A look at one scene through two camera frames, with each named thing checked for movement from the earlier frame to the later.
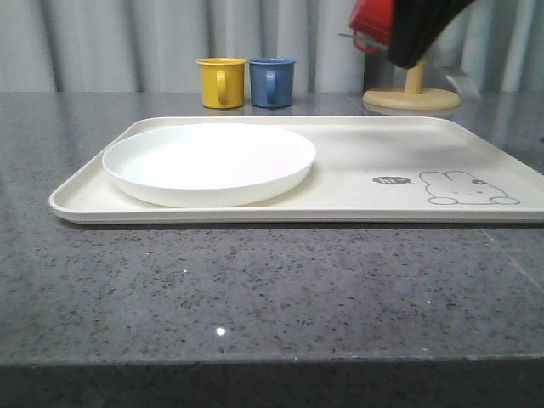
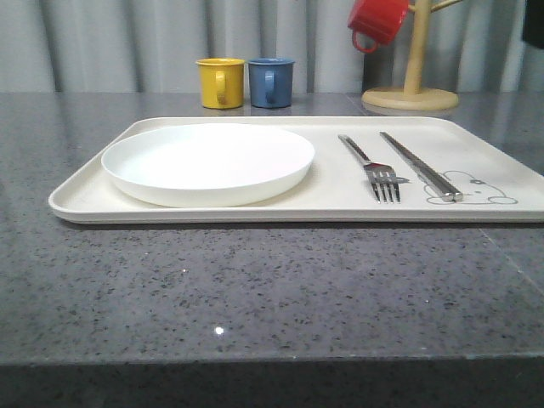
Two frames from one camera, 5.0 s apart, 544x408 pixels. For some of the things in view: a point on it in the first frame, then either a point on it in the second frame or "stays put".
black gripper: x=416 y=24 -> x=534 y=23
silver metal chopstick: x=452 y=81 -> x=422 y=172
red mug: x=373 y=18 stays put
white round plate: x=209 y=165 stays put
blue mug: x=271 y=81 stays put
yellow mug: x=223 y=82 stays put
